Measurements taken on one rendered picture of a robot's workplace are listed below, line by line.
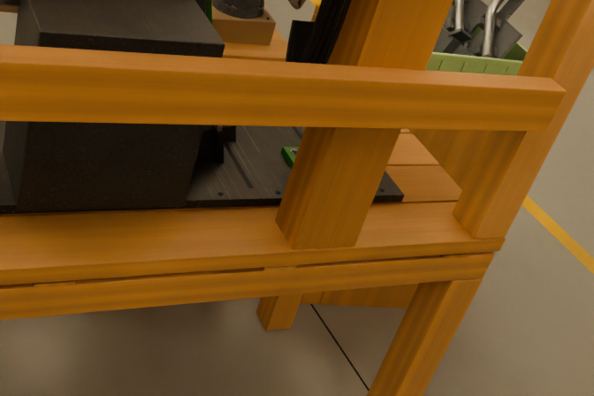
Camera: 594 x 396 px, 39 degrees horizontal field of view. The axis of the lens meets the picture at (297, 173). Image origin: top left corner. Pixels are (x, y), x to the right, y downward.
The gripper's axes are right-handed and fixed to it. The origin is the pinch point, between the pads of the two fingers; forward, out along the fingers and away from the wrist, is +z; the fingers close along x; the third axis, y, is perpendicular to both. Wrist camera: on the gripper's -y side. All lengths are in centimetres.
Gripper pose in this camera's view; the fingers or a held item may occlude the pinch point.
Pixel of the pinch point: (299, 6)
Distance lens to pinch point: 217.9
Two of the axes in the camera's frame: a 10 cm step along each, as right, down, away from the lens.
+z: 0.3, 6.1, 7.9
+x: -9.1, 3.5, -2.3
